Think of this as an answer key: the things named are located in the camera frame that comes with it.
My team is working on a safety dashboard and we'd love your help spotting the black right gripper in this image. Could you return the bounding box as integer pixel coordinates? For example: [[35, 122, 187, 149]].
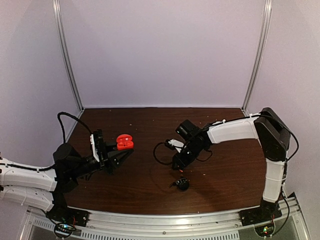
[[172, 141, 205, 170]]

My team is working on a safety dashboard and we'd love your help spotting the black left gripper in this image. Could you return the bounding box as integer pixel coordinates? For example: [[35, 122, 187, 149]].
[[71, 141, 133, 179]]

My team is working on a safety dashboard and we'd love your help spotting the orange earbud charging case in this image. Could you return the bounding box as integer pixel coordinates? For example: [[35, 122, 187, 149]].
[[116, 134, 134, 151]]

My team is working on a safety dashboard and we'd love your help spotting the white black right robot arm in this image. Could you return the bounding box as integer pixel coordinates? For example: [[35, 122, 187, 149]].
[[165, 107, 294, 221]]

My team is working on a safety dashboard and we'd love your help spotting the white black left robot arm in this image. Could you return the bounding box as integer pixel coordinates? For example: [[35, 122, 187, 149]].
[[0, 130, 134, 222]]

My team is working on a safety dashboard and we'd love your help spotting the small black clip object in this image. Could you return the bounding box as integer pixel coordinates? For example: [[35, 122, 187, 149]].
[[169, 177, 190, 192]]

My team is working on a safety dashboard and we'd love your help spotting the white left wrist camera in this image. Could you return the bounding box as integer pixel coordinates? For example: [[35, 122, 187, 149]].
[[90, 134, 100, 162]]

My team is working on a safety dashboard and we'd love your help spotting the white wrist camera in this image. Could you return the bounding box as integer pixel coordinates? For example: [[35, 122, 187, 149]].
[[90, 134, 100, 162], [164, 139, 184, 153]]

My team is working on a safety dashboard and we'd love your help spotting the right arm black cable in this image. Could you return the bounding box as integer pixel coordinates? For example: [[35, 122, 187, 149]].
[[152, 141, 176, 166]]

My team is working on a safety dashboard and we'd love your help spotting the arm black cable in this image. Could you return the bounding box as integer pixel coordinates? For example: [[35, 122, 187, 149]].
[[152, 141, 176, 166], [56, 111, 94, 145]]

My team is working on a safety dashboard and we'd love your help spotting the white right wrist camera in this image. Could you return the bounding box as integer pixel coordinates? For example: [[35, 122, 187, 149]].
[[164, 139, 184, 153]]

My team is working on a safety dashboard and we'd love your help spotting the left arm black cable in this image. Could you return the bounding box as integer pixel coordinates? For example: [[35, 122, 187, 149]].
[[56, 111, 94, 145]]

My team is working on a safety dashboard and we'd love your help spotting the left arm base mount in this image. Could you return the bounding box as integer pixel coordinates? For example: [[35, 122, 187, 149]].
[[45, 192, 90, 239]]

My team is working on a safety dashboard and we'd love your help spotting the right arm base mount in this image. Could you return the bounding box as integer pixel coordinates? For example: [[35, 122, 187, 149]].
[[239, 196, 282, 238]]

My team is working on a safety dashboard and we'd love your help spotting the right aluminium corner post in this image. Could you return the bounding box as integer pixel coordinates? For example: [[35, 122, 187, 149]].
[[241, 0, 273, 116]]

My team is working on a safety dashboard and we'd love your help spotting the aluminium corner post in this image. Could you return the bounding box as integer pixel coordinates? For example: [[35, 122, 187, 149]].
[[52, 0, 84, 112], [241, 0, 273, 116]]

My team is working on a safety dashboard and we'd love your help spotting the aluminium front rail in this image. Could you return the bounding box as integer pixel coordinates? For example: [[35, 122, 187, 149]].
[[22, 199, 311, 240]]

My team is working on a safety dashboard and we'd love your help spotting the left aluminium corner post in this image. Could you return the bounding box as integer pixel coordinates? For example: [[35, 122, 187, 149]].
[[52, 0, 84, 112]]

